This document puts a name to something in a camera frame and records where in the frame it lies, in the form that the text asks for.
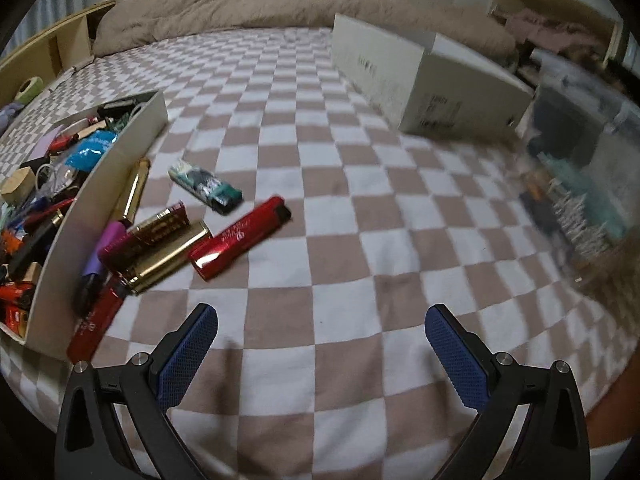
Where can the pale blue curtain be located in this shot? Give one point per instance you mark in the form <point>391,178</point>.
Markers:
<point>55,5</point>

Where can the beige duvet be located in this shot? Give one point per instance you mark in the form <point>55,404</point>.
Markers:
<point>250,5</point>

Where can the white cardboard container box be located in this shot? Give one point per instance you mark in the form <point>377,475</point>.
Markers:
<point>120,160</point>

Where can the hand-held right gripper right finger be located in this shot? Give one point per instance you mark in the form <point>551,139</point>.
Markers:
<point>455,355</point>

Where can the blue plastic packet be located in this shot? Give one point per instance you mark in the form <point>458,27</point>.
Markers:
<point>90,150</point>

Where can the wooden oval case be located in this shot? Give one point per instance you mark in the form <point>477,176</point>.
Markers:
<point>17,185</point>

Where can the green patterned lighter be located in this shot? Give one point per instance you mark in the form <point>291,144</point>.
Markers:
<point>202,185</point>

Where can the glossy red lighter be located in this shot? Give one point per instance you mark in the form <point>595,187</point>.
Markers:
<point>95,320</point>

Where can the purple plush toy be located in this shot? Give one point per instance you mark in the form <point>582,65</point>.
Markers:
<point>7,117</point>

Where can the purple lighter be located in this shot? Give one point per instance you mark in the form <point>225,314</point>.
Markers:
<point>97,265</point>

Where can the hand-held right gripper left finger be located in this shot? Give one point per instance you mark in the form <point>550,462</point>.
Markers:
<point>187,355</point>

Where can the pink folded clothes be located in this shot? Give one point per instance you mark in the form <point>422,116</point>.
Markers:
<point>540,30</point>

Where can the wide gold lighter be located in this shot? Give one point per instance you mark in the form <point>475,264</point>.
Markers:
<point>170,260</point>

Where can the purple notepad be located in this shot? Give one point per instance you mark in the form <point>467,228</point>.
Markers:
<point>45,145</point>

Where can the white shoebox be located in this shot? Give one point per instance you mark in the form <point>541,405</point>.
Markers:
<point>450,85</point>

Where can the checkered bed sheet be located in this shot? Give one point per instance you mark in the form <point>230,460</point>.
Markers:
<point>350,210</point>

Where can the wall closet shelf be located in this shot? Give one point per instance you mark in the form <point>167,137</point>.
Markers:
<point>550,0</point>

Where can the red lighter with black cap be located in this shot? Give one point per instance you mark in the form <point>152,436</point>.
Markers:
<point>235,237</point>

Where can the clear plastic bin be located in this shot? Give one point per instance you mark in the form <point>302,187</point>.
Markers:
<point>585,160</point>

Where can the maroon and gold lighter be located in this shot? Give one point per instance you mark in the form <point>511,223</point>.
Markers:
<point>150,230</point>

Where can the slim gold lighter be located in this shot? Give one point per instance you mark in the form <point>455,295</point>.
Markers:
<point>131,190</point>

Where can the wooden headboard shelf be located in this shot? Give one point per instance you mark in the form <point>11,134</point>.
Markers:
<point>65,40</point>

